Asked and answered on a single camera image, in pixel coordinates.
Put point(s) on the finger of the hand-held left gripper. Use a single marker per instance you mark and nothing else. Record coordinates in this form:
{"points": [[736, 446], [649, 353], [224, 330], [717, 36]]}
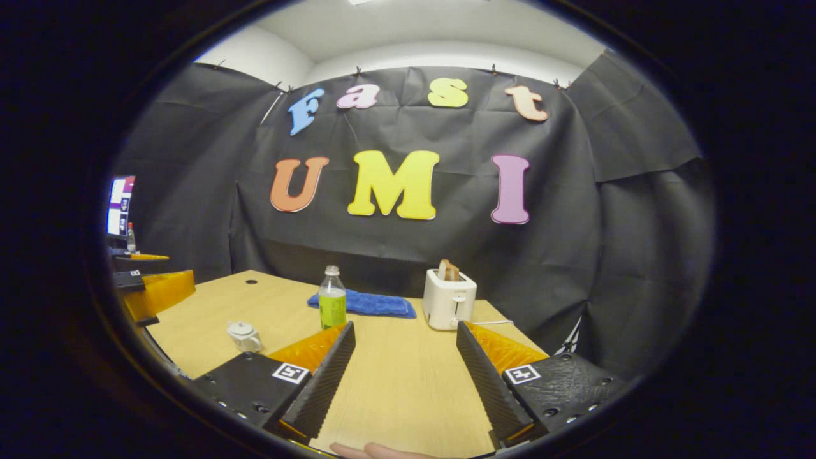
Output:
{"points": [[166, 290], [143, 263]]}

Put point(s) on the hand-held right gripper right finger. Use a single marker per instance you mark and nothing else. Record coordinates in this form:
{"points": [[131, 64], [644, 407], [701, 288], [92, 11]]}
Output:
{"points": [[488, 382]]}

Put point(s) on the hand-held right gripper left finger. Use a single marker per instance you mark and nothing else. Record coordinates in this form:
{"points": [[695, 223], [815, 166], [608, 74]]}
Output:
{"points": [[325, 382]]}

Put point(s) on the clear green-label water bottle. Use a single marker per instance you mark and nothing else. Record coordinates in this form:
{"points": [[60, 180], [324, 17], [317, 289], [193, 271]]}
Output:
{"points": [[332, 306]]}

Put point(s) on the white teacup lid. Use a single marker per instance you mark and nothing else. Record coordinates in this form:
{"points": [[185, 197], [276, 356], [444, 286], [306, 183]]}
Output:
{"points": [[241, 327]]}

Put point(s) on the white ceramic teacup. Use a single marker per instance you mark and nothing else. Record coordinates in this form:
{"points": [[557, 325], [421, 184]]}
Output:
{"points": [[250, 343]]}

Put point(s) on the computer monitor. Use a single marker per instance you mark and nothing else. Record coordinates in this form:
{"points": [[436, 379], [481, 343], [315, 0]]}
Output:
{"points": [[121, 207]]}

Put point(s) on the white toaster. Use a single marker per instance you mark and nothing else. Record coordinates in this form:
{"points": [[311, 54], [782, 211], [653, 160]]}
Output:
{"points": [[448, 299]]}

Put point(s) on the blue towel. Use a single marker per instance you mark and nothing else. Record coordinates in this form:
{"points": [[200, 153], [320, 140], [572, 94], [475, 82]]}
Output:
{"points": [[376, 305]]}

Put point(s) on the toast slice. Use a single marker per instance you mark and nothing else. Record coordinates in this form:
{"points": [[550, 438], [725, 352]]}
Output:
{"points": [[453, 273], [442, 269]]}

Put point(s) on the black backdrop cloth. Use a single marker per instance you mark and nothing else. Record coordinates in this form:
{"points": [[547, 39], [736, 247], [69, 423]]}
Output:
{"points": [[446, 248]]}

